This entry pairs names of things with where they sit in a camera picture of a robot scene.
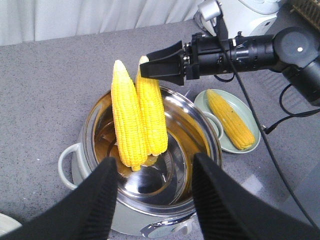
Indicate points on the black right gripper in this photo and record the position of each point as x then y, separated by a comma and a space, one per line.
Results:
206, 56

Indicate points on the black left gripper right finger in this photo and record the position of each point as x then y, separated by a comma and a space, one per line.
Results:
226, 211

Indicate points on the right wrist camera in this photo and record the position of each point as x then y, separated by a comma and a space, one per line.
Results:
212, 12

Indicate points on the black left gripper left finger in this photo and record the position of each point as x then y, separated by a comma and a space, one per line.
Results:
85, 214

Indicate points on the white blender appliance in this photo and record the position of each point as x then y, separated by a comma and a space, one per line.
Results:
250, 17

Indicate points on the grey curtain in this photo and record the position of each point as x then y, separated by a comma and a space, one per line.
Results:
37, 20

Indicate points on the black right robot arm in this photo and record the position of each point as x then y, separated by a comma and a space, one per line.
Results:
293, 51

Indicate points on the wooden rack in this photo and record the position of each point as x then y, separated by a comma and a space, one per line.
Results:
308, 9

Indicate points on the yellow corn cob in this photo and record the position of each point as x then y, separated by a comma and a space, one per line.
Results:
127, 119
234, 127
153, 113

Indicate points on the green electric cooking pot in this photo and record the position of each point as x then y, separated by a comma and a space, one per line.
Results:
155, 201

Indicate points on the white plate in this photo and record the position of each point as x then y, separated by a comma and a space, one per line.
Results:
8, 224

